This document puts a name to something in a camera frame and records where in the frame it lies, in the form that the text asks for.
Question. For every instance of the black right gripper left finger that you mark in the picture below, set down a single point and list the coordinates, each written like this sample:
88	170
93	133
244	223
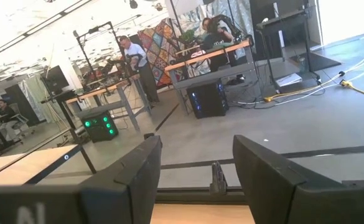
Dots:
132	186

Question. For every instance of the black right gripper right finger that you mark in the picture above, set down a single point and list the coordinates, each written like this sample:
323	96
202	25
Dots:
278	193

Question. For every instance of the black background robot arm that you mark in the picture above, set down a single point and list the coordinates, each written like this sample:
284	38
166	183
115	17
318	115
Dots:
228	23
128	60

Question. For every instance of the computer tower with green lights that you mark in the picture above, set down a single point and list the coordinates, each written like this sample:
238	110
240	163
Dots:
97	124

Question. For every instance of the wooden workbench with grey legs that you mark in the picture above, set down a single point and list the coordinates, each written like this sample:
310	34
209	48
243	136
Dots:
206	55
100	90

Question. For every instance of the white flat box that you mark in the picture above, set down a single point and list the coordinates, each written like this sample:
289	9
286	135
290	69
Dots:
289	80

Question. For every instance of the computer tower with blue lights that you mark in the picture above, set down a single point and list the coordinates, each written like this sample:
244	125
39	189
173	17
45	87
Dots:
208	99

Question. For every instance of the person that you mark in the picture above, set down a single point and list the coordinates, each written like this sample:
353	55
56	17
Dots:
138	59
6	113
216	39

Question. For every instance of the grey office chair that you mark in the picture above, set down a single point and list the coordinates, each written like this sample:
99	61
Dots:
21	121

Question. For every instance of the black computer monitor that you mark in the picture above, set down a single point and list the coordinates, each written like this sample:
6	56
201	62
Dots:
54	79

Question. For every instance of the colourful patchwork quilt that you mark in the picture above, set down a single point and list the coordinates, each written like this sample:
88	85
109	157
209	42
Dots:
160	53

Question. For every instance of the small green background plant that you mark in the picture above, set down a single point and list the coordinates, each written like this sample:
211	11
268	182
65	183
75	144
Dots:
189	35

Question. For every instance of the black equipment cart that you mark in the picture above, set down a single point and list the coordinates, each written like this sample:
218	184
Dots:
284	21

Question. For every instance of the wooden shelf with black frame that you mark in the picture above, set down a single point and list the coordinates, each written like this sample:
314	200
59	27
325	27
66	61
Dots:
29	165

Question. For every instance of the black overhead camera frame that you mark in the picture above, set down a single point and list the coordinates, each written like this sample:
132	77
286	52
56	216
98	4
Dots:
93	30

